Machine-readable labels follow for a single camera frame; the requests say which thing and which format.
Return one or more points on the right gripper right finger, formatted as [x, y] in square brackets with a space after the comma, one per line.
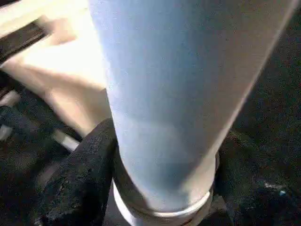
[258, 183]

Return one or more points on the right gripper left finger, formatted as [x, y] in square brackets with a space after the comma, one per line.
[77, 179]

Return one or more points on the white plastic table top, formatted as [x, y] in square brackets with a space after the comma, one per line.
[58, 70]

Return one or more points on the white plastic table leg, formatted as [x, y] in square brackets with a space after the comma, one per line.
[169, 94]

